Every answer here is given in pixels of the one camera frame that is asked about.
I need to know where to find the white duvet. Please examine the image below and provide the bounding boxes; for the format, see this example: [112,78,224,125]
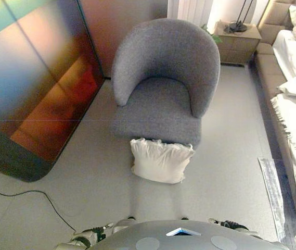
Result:
[272,29,296,81]

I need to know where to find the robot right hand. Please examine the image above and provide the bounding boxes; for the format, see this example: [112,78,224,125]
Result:
[209,218,250,232]

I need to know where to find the gray upholstered tub armchair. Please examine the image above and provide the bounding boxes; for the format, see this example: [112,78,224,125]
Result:
[110,18,221,152]

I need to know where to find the white fringed cushion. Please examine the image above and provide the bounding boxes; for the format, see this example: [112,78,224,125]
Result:
[130,137,196,184]

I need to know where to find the green leafy plant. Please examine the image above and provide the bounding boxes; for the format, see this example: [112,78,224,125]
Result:
[201,23,223,44]

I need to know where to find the beige wooden nightstand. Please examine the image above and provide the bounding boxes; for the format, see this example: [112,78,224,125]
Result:
[213,21,262,65]

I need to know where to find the robot left leg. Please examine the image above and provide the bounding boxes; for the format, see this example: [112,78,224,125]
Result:
[112,216,137,234]

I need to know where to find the gray robot torso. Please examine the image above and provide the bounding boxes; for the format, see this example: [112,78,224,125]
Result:
[85,220,291,250]

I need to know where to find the gray blue rug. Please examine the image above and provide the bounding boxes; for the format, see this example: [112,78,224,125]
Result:
[256,157,296,243]

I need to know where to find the thin black floor cable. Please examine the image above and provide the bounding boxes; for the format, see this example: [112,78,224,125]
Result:
[0,168,77,233]

